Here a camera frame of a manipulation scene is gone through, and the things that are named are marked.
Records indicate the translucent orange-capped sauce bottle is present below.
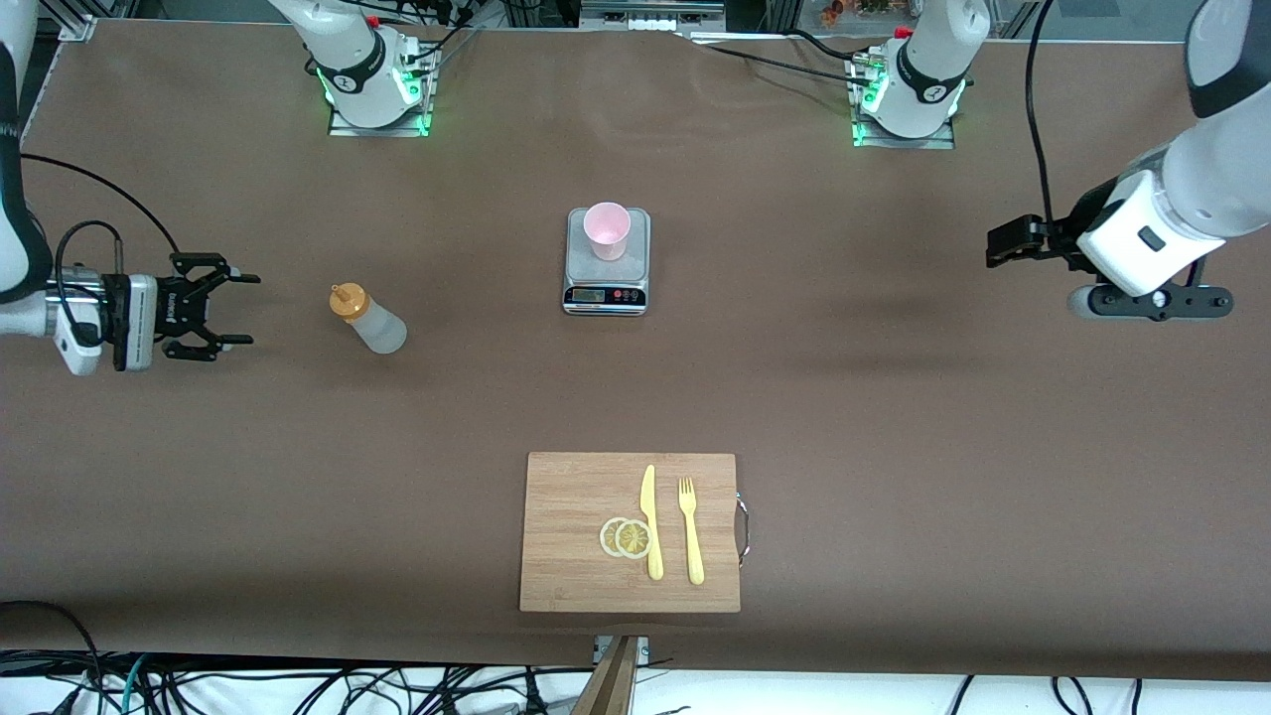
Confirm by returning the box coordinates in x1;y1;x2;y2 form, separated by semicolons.
330;282;409;356

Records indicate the pink plastic cup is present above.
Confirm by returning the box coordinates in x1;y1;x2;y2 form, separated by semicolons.
583;202;633;262

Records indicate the orange flower bunch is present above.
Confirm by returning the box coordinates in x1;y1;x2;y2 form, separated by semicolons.
819;0;895;26

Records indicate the silver digital kitchen scale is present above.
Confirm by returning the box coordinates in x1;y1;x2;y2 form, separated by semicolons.
562;207;652;318

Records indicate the wooden cutting board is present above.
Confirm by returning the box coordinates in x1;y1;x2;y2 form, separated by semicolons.
518;452;752;614

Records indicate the yellow plastic fork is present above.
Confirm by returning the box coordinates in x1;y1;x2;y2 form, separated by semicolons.
677;477;706;586

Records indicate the yellow plastic knife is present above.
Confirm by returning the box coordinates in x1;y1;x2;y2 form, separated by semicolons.
639;464;665;582

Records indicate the wooden beam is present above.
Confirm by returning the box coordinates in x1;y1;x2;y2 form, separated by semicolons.
571;636;641;715

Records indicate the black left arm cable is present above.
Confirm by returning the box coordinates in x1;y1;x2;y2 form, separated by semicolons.
1023;0;1056;224

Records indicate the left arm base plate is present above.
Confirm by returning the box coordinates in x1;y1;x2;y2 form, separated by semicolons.
849;50;957;151

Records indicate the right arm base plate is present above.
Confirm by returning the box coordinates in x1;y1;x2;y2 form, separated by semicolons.
328;40;435;138

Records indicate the black arched floor cable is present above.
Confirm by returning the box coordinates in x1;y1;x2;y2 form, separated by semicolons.
0;600;105;686

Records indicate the black cable across table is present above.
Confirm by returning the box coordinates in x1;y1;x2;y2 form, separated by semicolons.
680;35;875;85

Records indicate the teal floor cable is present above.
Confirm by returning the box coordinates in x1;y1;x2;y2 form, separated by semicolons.
119;653;150;715

